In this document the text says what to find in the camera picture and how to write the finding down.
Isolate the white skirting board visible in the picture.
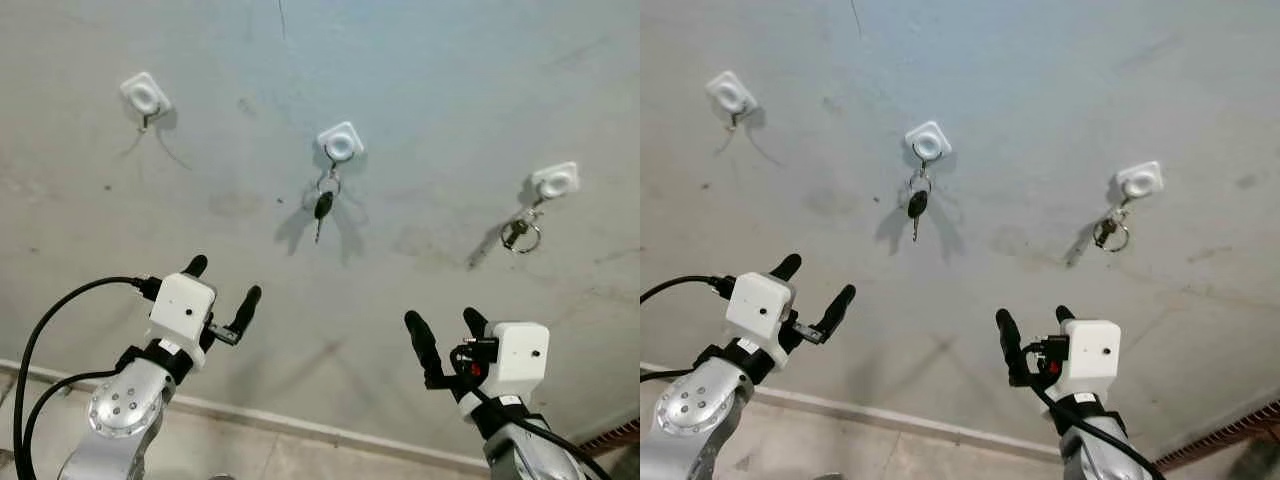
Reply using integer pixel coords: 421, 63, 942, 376
640, 360, 1066, 463
0, 358, 493, 473

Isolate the red brown toothed strip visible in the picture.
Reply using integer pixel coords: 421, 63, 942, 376
1155, 398, 1280, 471
580, 418, 641, 457

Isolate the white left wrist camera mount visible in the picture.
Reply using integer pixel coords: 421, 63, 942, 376
146, 271, 218, 371
724, 271, 797, 370

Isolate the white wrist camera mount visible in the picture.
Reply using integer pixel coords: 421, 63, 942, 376
146, 271, 218, 371
724, 271, 797, 370
457, 320, 551, 417
1050, 319, 1122, 412

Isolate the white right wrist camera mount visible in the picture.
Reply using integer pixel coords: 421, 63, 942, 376
457, 320, 551, 417
1050, 319, 1122, 412

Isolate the large metal key ring bunch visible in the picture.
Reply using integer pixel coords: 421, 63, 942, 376
500, 203, 546, 256
1092, 203, 1132, 254

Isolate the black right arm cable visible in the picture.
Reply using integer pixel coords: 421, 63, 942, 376
1035, 383, 1167, 480
465, 380, 613, 480

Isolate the long black left arm cable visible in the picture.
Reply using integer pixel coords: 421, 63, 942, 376
640, 275, 737, 307
12, 276, 163, 480

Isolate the black head key with ring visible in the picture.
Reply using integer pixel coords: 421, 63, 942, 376
313, 168, 343, 245
906, 168, 935, 243

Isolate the white square wall hook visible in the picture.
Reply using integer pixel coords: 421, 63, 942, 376
530, 161, 581, 206
317, 121, 366, 169
1115, 160, 1165, 205
705, 70, 758, 132
120, 70, 173, 133
904, 120, 953, 167

